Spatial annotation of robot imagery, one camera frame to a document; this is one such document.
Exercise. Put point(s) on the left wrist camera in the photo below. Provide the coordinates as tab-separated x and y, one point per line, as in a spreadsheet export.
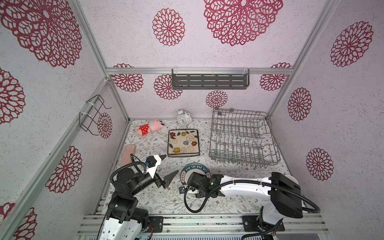
151	166

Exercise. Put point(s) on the white ceramic mug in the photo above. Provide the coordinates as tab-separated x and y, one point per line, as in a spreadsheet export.
290	180

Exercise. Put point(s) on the white alarm clock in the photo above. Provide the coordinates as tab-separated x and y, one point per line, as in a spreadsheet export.
184	118

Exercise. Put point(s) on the white round plate four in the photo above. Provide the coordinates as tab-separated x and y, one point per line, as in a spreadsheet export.
193	168

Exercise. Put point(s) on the pink plush toy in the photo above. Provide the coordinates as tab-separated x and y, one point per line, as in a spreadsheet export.
150	127

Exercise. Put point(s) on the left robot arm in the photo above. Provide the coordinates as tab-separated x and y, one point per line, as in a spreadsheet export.
123	219

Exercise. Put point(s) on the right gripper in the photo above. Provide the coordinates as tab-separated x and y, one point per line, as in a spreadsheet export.
199	195

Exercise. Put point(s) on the grey wire dish rack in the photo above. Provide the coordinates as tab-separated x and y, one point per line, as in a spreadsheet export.
243	137

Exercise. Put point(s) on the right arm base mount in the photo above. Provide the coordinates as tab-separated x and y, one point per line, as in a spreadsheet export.
255	223

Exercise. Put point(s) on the pink rectangular block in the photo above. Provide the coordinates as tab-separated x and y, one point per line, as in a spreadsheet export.
126	156

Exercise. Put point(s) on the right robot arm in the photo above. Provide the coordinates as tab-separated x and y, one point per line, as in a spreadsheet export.
281	204

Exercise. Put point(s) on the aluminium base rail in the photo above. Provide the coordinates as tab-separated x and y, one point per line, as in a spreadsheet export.
234	224

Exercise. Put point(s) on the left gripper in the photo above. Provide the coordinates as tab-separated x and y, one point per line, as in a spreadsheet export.
167	179

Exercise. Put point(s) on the black wire wall holder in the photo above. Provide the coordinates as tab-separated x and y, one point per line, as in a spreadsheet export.
90	117

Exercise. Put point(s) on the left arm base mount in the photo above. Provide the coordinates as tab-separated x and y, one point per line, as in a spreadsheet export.
148	224

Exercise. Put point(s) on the grey wall shelf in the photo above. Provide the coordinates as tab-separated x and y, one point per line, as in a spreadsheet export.
210	81

